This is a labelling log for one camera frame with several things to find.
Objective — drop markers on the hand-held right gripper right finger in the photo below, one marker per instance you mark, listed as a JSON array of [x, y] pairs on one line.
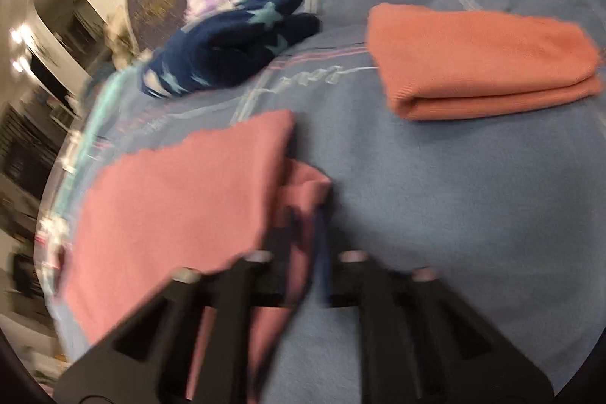
[[324, 262]]

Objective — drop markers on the dark tree-print cushion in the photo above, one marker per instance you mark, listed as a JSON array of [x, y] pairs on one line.
[[156, 1]]

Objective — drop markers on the pink long-sleeve shirt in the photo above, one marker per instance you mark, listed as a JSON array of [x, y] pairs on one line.
[[165, 205]]

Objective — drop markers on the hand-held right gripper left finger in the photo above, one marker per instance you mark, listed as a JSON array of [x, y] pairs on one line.
[[236, 285]]

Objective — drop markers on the navy star-print cloth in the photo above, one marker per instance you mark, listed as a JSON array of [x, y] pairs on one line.
[[222, 49]]

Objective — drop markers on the orange folded cloth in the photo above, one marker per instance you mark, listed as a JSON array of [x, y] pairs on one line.
[[473, 63]]

